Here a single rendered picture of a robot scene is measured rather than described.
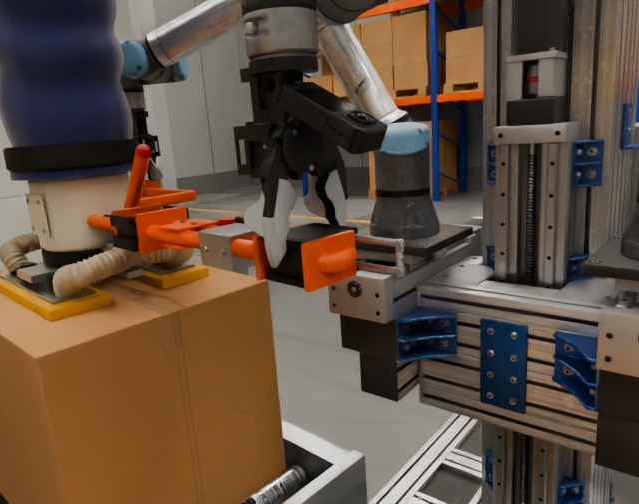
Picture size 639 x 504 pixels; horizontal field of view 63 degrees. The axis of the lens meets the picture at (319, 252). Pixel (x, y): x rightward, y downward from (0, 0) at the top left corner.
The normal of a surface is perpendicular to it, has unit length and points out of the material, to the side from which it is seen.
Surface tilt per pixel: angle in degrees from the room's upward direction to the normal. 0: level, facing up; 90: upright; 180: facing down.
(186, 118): 90
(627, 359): 90
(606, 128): 90
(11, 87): 73
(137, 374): 90
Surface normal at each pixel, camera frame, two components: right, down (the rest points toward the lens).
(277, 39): -0.06, 0.24
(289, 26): 0.25, 0.21
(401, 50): -0.62, 0.22
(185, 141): 0.78, 0.10
